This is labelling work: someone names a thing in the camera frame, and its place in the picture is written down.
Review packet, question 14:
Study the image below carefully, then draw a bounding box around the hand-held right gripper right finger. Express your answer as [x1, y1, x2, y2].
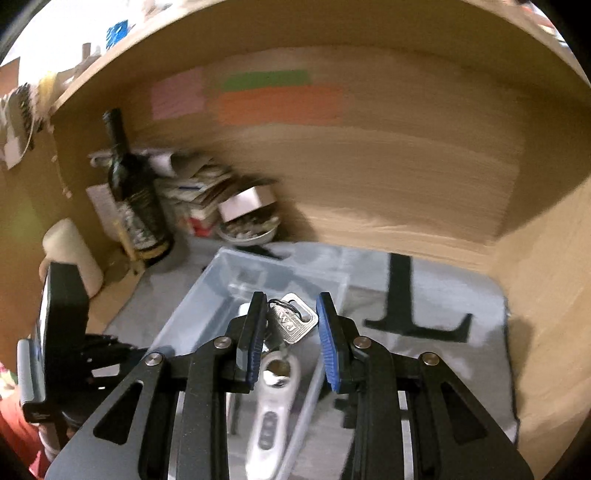
[316, 292, 536, 480]

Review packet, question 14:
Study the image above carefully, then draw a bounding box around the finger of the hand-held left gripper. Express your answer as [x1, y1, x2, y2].
[17, 338, 49, 423]
[39, 262, 89, 384]

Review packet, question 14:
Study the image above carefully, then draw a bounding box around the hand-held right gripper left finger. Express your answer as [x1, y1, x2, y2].
[46, 292, 269, 480]

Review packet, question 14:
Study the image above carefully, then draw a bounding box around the silver key bunch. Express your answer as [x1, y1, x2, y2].
[264, 293, 320, 348]

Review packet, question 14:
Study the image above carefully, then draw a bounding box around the clear plastic container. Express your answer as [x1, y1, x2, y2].
[150, 247, 352, 480]

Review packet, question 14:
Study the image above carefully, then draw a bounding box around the red printed cloth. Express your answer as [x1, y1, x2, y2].
[0, 362, 52, 480]

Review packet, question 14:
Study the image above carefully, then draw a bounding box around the pink thermos bottle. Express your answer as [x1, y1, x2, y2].
[42, 218, 105, 299]

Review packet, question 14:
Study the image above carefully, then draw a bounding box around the yellow tube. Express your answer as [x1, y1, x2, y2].
[116, 220, 140, 265]

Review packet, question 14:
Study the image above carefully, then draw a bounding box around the grey mat with black letters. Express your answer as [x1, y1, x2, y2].
[106, 239, 521, 480]

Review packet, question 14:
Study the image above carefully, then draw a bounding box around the white handwritten note paper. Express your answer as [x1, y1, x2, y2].
[85, 182, 123, 241]

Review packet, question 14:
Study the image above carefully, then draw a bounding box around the bowl of small trinkets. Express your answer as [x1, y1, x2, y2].
[216, 213, 283, 246]

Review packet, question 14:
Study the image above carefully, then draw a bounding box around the dark wine bottle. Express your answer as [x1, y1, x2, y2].
[102, 108, 175, 267]

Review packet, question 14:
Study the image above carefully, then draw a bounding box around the small red box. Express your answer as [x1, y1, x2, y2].
[187, 213, 218, 237]

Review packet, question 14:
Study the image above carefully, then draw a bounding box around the white paper tag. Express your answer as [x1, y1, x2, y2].
[2, 134, 27, 171]

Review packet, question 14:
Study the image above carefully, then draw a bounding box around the pile of papers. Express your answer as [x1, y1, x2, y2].
[90, 148, 237, 219]

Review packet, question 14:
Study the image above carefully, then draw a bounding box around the patterned dark headband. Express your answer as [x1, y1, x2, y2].
[8, 83, 37, 153]

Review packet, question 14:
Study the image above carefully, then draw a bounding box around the yellow headband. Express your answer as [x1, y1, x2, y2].
[38, 71, 63, 104]

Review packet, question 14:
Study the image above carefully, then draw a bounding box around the orange sticky note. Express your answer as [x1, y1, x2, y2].
[214, 85, 345, 128]

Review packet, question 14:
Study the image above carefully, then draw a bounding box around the pink sticky note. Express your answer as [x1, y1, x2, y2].
[151, 67, 206, 122]

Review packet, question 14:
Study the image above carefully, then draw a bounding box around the green sticky note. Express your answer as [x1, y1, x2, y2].
[220, 69, 310, 92]

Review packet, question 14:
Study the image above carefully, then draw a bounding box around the beige hanging cord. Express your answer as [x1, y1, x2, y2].
[52, 152, 74, 200]

